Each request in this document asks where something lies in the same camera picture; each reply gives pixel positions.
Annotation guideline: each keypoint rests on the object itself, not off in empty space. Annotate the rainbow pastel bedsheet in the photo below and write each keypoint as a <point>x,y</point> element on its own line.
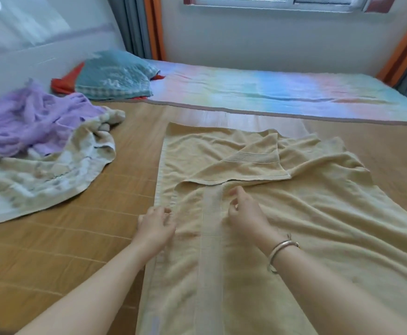
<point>277,90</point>

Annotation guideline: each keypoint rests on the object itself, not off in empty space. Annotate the person's left forearm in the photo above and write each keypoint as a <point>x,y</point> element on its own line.
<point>95,293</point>

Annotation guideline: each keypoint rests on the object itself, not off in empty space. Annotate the cream patterned towel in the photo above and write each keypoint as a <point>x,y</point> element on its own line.
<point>49,177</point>

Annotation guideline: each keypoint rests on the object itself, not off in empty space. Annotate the white headboard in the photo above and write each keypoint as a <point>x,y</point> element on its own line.
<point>32,41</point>

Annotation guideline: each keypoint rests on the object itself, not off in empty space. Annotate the person's right hand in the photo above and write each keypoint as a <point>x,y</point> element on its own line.
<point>250,219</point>

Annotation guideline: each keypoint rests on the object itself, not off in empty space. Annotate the person's left fingers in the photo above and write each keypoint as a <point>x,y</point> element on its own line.
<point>161,212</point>

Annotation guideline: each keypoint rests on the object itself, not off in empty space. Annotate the person's left hand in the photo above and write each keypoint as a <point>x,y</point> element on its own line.
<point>153,230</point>

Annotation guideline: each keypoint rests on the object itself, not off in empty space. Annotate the person's right thumb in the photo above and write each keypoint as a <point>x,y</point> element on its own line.
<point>233,211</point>

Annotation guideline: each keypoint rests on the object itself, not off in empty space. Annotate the brown bamboo mat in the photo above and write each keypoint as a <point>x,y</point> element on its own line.
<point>67,247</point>

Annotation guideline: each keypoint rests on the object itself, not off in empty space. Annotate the teal pillow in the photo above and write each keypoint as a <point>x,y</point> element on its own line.
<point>114,74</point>

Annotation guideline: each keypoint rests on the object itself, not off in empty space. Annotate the grey curtain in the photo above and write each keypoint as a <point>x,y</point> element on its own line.
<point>132,24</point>

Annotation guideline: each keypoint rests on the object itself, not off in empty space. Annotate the purple towel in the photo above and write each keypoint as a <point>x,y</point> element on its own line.
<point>25,122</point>

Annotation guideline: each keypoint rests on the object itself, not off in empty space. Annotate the orange curtain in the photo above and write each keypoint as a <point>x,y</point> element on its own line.
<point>154,27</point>
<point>402,48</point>

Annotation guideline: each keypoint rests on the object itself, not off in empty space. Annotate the beige towel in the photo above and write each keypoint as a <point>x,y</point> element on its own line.
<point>329,212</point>

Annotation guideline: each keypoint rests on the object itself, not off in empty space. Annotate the person's right forearm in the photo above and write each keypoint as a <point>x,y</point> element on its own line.
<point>329,296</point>

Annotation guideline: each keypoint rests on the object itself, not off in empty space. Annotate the white window frame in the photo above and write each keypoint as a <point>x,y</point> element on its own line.
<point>287,4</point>

